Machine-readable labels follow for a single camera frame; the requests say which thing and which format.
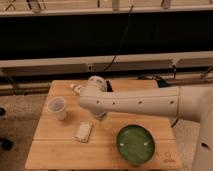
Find white plastic bottle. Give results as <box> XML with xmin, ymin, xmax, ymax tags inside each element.
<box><xmin>70</xmin><ymin>84</ymin><xmax>84</xmax><ymax>95</ymax></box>

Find wooden folding table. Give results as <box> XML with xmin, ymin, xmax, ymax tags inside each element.
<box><xmin>25</xmin><ymin>80</ymin><xmax>182</xmax><ymax>171</ymax></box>

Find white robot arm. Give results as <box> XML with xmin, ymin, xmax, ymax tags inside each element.
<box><xmin>79</xmin><ymin>76</ymin><xmax>213</xmax><ymax>171</ymax></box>

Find black hanging cable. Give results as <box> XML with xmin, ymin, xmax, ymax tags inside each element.
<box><xmin>102</xmin><ymin>4</ymin><xmax>135</xmax><ymax>72</ymax></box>

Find black rectangular block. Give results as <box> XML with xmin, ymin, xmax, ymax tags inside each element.
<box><xmin>106</xmin><ymin>80</ymin><xmax>113</xmax><ymax>92</ymax></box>

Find white sponge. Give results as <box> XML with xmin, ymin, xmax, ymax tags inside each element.
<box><xmin>75</xmin><ymin>121</ymin><xmax>93</xmax><ymax>143</ymax></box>

